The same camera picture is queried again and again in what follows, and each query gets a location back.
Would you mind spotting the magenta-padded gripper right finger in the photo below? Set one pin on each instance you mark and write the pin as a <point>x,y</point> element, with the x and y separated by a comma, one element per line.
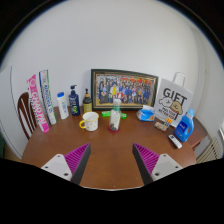
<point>147,158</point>

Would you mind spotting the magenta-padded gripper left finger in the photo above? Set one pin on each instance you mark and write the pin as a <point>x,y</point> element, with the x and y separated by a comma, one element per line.
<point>76,158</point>

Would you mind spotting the clear green-label drink bottle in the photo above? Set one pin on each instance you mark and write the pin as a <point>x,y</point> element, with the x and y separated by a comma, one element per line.
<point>115,118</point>

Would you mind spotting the white remote control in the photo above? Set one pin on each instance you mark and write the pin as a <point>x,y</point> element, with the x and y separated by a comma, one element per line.
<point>175,141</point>

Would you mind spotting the small beige snack packet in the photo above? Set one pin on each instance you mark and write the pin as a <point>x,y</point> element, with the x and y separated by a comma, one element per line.
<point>160,126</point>

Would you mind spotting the white mug yellow rim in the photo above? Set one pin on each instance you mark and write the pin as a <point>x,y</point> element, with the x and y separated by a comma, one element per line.
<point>91,122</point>

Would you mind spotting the small orange white box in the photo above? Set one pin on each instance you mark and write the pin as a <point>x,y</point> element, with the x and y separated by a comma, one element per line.
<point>168,122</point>

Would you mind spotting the blue tissue pack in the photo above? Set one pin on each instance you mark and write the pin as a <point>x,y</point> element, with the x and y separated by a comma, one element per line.
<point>145,114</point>

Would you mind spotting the blue detergent bottle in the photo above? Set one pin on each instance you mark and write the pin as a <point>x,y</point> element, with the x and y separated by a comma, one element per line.
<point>184,128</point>

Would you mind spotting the small green packet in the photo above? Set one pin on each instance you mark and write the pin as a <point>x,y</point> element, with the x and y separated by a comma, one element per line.
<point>124,116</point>
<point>106,114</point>

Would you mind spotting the white lotion bottle blue cap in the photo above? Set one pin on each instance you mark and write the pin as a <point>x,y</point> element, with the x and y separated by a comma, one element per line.
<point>63,107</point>

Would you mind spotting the dark blue pump bottle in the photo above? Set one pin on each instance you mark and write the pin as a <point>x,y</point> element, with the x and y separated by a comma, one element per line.
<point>74,104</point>

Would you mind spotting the brown pump bottle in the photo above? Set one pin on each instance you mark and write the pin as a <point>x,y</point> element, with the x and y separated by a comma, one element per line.
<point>87,105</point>

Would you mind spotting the white printed paper bag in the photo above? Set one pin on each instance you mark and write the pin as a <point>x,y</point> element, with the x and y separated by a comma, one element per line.
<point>173,101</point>

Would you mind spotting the white radiator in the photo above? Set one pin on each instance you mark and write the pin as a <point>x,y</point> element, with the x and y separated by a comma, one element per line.
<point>211,150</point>

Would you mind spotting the brown wooden chair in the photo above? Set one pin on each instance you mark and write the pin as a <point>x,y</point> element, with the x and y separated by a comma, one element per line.
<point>24,113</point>

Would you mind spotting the framed group photo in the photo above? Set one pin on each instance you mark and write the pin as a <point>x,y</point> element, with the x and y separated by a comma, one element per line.
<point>124,90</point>

